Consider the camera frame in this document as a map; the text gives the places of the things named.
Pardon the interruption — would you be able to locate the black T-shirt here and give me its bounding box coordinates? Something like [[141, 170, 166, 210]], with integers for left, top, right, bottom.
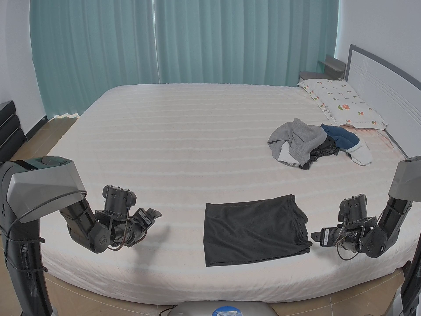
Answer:
[[203, 194, 311, 267]]

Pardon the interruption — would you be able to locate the blue-green curtain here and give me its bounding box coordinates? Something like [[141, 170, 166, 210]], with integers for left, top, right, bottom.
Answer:
[[154, 0, 339, 86], [30, 0, 160, 119]]

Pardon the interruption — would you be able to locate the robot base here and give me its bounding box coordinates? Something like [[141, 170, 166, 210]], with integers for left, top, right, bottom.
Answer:
[[163, 300, 280, 316]]

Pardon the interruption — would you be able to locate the pile of clothes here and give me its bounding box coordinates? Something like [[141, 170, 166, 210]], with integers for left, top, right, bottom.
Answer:
[[267, 118, 374, 170]]

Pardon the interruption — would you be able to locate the white printed pillow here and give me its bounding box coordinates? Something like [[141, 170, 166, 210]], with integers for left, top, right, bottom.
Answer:
[[298, 78, 388, 131]]

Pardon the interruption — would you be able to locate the bed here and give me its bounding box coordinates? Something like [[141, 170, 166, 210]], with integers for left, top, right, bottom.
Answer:
[[39, 44, 421, 303]]

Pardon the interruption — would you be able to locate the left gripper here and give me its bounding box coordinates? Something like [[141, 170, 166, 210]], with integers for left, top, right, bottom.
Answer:
[[127, 208, 162, 243]]

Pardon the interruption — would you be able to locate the grey bedside table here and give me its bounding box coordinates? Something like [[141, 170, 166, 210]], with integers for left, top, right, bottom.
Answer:
[[299, 55, 346, 81]]

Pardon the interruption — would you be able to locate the black chest of drawers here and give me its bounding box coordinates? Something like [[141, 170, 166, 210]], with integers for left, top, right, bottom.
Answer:
[[0, 100, 26, 159]]

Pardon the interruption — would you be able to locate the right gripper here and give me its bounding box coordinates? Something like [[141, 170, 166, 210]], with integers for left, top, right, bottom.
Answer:
[[311, 226, 343, 248]]

